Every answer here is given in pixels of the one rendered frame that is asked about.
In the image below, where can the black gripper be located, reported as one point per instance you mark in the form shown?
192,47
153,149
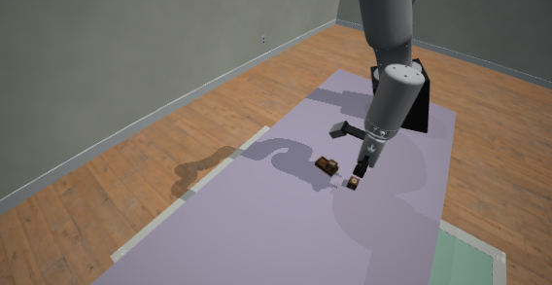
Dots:
370,151

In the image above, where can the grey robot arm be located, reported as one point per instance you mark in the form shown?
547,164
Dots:
386,25

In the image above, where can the brown number cube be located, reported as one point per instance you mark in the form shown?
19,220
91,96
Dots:
353,183
331,165

